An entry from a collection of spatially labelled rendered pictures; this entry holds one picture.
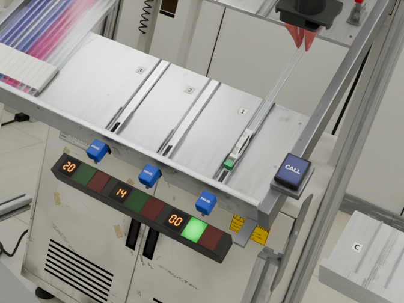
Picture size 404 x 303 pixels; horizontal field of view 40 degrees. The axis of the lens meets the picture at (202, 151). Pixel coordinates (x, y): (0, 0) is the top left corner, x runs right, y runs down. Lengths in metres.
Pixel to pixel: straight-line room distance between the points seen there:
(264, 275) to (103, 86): 0.45
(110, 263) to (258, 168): 0.67
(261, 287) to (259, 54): 2.10
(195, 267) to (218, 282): 0.07
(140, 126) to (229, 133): 0.16
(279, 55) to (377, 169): 0.75
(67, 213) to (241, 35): 1.71
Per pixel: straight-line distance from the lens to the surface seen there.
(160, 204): 0.91
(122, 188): 0.94
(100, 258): 1.50
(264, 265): 0.93
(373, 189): 2.89
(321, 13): 0.99
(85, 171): 0.98
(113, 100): 1.04
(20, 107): 1.13
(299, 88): 2.87
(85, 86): 1.07
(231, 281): 1.32
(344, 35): 1.10
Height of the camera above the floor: 1.08
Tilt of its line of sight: 20 degrees down
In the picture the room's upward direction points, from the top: 16 degrees clockwise
